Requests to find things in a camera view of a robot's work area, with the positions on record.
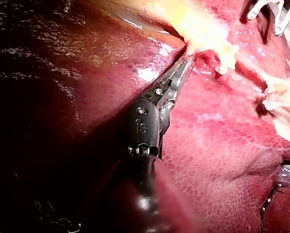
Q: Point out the dark left arm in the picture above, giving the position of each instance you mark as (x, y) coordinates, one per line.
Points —
(145, 189)

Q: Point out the left arm instrument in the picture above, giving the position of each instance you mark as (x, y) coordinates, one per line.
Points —
(143, 121)

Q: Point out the left arm instrument jaw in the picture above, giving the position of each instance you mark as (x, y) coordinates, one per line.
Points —
(175, 70)
(183, 75)

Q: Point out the pale fatty tissue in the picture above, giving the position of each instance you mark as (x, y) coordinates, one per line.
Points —
(284, 102)

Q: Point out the gallbladder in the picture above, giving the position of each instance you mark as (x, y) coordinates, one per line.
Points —
(198, 26)

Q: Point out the thin tube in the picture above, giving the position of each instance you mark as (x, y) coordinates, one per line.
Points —
(252, 66)

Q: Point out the dark red liver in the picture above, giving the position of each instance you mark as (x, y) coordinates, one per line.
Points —
(220, 136)

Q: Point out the right arm instrument jaw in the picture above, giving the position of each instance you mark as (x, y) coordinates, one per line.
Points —
(286, 20)
(252, 11)

